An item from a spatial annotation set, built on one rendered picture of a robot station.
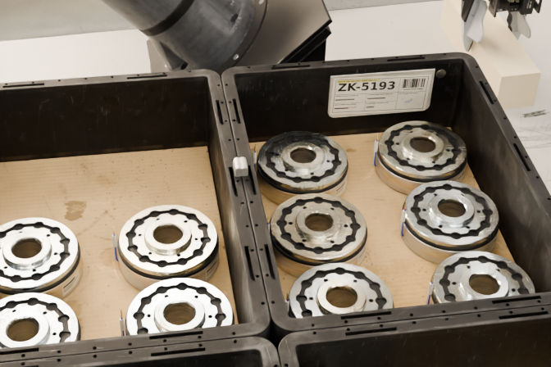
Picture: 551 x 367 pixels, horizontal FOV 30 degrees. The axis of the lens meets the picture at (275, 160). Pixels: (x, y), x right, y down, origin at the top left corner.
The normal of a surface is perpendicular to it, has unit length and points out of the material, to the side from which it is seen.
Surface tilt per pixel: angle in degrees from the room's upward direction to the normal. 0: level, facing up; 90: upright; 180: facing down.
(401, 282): 0
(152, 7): 92
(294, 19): 43
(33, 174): 0
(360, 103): 90
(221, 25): 56
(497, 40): 0
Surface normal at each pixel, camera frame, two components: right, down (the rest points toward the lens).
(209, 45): 0.07, 0.38
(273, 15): -0.65, -0.50
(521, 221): -0.99, 0.08
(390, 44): 0.03, -0.77
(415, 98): 0.16, 0.63
